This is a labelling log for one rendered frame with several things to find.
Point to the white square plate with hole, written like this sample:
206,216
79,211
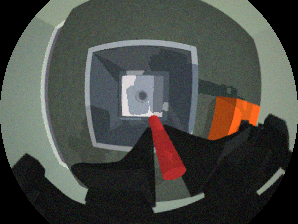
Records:
133,105

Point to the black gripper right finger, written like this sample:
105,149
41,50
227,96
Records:
202,157

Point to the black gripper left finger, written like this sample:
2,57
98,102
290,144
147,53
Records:
134,172

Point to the red peg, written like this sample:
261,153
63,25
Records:
170,164

